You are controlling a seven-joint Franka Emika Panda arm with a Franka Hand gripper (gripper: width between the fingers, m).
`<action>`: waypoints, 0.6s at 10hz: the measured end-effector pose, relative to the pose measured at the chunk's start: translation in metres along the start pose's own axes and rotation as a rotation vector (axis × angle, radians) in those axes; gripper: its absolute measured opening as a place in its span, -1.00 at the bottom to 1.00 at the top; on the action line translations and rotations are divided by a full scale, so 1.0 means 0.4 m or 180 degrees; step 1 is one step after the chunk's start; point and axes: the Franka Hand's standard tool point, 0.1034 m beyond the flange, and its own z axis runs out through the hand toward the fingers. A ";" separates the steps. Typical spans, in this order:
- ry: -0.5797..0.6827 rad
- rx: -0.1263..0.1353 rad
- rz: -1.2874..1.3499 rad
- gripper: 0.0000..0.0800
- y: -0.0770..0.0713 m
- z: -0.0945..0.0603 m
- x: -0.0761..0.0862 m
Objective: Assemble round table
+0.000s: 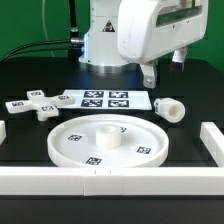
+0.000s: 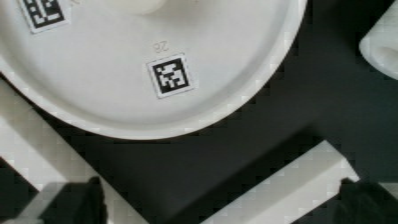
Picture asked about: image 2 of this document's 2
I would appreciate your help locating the white round table top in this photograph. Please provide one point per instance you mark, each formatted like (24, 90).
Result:
(143, 76)

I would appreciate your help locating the white cylindrical table leg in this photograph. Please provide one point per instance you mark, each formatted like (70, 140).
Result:
(379, 43)

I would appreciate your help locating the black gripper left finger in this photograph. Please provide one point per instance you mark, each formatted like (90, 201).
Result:
(68, 204)

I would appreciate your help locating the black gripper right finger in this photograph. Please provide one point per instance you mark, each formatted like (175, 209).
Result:
(363, 205)

